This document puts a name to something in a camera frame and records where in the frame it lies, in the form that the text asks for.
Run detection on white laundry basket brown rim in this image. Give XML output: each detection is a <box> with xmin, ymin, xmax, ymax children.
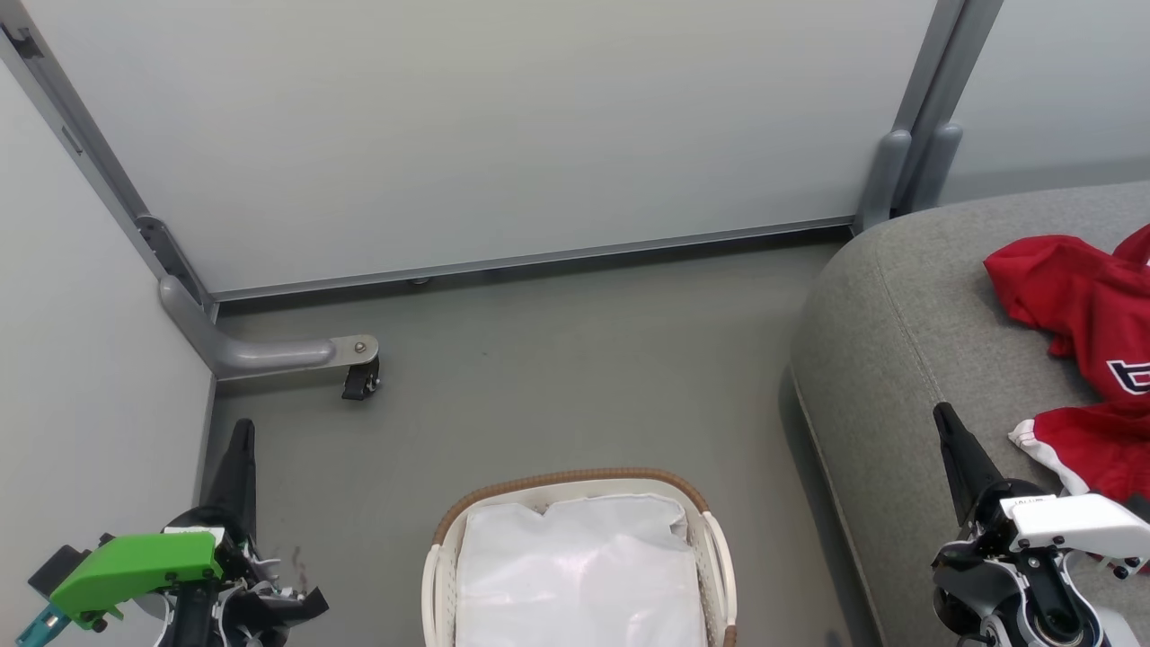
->
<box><xmin>420</xmin><ymin>467</ymin><xmax>739</xmax><ymax>647</ymax></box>

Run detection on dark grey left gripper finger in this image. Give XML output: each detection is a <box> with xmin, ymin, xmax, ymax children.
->
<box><xmin>251</xmin><ymin>588</ymin><xmax>330</xmax><ymax>631</ymax></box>
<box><xmin>199</xmin><ymin>418</ymin><xmax>258</xmax><ymax>541</ymax></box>

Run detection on grey slanted partition post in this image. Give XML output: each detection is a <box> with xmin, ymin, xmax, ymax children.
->
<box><xmin>0</xmin><ymin>20</ymin><xmax>219</xmax><ymax>317</ymax></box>

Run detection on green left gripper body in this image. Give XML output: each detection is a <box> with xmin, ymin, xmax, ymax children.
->
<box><xmin>48</xmin><ymin>506</ymin><xmax>272</xmax><ymax>647</ymax></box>

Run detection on white basket liner cloth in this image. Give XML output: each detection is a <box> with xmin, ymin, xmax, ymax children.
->
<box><xmin>454</xmin><ymin>492</ymin><xmax>711</xmax><ymax>647</ymax></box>

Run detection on black cable with teal plug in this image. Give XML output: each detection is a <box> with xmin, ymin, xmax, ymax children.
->
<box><xmin>15</xmin><ymin>605</ymin><xmax>68</xmax><ymax>647</ymax></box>

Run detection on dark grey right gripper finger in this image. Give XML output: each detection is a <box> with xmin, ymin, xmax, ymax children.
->
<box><xmin>932</xmin><ymin>401</ymin><xmax>1004</xmax><ymax>527</ymax></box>

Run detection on grey partition bottom rail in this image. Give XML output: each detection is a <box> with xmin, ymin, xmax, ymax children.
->
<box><xmin>209</xmin><ymin>216</ymin><xmax>856</xmax><ymax>304</ymax></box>

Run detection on grey partition foot bracket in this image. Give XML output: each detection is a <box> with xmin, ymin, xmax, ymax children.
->
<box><xmin>159</xmin><ymin>276</ymin><xmax>381</xmax><ymax>382</ymax></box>

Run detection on red sports jersey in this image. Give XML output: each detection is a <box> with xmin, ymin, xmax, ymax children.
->
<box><xmin>984</xmin><ymin>225</ymin><xmax>1150</xmax><ymax>506</ymax></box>

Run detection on black caster wheel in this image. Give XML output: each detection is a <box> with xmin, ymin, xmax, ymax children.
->
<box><xmin>341</xmin><ymin>357</ymin><xmax>383</xmax><ymax>403</ymax></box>

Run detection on grey fabric sofa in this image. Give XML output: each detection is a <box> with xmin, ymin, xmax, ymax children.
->
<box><xmin>791</xmin><ymin>180</ymin><xmax>1150</xmax><ymax>647</ymax></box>

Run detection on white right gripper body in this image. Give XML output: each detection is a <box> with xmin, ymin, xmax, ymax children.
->
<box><xmin>932</xmin><ymin>492</ymin><xmax>1150</xmax><ymax>623</ymax></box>

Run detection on grey double partition post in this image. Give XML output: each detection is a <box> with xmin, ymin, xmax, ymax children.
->
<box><xmin>854</xmin><ymin>0</ymin><xmax>1004</xmax><ymax>235</ymax></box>

